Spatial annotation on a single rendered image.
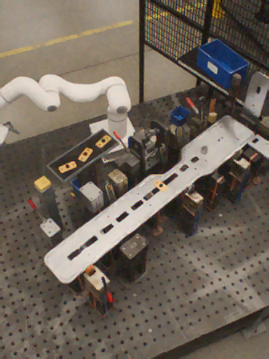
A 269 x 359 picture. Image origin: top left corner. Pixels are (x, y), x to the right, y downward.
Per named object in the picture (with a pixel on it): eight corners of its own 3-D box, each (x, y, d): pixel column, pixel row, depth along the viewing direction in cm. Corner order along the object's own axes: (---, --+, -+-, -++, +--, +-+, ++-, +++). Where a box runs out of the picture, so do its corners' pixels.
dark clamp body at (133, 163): (132, 210, 252) (131, 171, 221) (118, 196, 258) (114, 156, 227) (146, 199, 256) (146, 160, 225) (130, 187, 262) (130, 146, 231)
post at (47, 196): (55, 236, 241) (41, 193, 206) (48, 228, 245) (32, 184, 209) (66, 228, 244) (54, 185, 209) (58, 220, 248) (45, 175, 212)
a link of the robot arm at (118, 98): (125, 105, 262) (125, 78, 242) (131, 128, 253) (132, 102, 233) (106, 108, 260) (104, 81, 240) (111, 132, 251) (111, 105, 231)
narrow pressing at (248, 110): (256, 124, 250) (270, 79, 223) (241, 114, 255) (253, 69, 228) (257, 123, 251) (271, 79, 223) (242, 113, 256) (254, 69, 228)
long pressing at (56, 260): (68, 290, 193) (67, 289, 192) (39, 257, 203) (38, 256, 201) (256, 135, 247) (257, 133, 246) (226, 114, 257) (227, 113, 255)
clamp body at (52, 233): (60, 272, 229) (48, 240, 200) (47, 257, 234) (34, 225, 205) (74, 260, 233) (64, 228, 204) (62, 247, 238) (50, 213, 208)
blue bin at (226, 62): (226, 90, 263) (230, 73, 253) (195, 63, 278) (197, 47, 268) (246, 79, 269) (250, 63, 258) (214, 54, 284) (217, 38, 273)
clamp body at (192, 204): (190, 240, 240) (196, 207, 212) (174, 226, 245) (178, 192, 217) (201, 230, 243) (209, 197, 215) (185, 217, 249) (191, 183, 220)
